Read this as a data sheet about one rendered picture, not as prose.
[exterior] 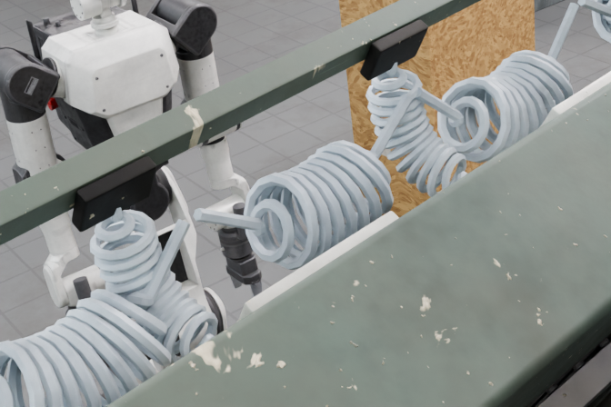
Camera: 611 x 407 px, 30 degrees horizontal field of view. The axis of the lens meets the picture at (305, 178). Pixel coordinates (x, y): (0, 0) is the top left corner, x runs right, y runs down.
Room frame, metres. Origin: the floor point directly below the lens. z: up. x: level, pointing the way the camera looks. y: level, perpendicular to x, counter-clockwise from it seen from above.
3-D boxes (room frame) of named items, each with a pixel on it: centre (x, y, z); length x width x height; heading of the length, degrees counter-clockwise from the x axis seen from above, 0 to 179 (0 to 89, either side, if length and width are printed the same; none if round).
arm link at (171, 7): (2.58, 0.23, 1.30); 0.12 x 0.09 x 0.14; 32
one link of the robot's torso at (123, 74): (2.49, 0.43, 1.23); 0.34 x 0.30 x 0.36; 122
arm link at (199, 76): (2.57, 0.22, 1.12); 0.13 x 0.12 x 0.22; 124
